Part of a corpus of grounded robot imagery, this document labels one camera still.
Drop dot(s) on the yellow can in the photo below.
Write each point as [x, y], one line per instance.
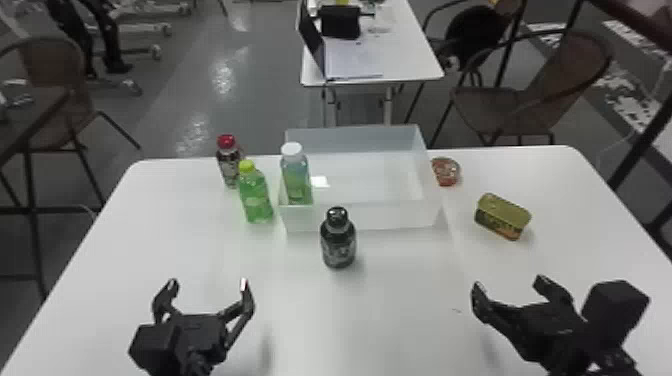
[501, 215]

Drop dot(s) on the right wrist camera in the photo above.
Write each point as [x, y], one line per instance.
[615, 312]

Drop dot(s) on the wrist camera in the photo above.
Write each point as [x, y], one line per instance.
[615, 312]
[152, 346]

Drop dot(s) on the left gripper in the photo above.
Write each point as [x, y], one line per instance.
[202, 336]

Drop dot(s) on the red capped dark bottle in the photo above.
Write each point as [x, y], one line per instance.
[228, 164]

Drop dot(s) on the white side table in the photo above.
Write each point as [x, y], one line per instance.
[404, 58]

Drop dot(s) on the black bag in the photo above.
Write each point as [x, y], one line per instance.
[340, 22]

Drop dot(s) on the clear box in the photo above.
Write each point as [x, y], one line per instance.
[367, 184]

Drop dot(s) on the brown chair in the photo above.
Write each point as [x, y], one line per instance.
[52, 89]
[530, 100]

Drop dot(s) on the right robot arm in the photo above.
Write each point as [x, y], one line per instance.
[611, 363]

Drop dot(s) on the white paper sheet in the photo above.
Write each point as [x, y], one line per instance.
[353, 60]

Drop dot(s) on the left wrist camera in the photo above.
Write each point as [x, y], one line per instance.
[152, 346]

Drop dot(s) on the red can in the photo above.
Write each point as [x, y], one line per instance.
[446, 171]

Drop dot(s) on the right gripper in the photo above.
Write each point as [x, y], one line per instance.
[554, 336]

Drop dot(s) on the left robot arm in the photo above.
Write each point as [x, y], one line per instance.
[198, 367]

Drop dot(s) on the black chair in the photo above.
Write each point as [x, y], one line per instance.
[475, 34]

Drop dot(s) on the white capped pale green bottle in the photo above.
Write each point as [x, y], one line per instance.
[295, 176]

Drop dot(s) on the black bottle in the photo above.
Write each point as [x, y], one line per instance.
[337, 241]

